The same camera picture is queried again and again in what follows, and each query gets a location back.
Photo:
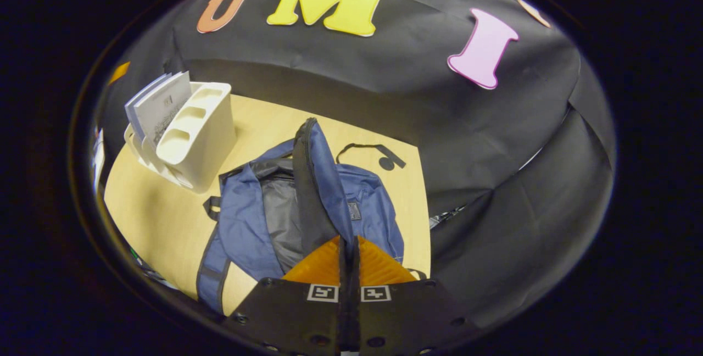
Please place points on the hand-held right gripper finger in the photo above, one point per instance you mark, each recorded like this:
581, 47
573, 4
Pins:
344, 268
355, 268

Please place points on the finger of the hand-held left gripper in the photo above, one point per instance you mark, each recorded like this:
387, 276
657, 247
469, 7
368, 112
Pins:
120, 72

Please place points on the white book with black print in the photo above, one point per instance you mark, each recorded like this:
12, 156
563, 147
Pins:
165, 106

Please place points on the white bookshelf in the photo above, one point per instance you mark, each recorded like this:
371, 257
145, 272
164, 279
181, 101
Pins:
203, 142

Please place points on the blue schoolbag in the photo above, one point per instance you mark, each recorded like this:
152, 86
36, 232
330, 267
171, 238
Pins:
241, 224

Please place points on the black round table grommet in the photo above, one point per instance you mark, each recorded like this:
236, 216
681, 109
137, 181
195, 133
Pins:
386, 164

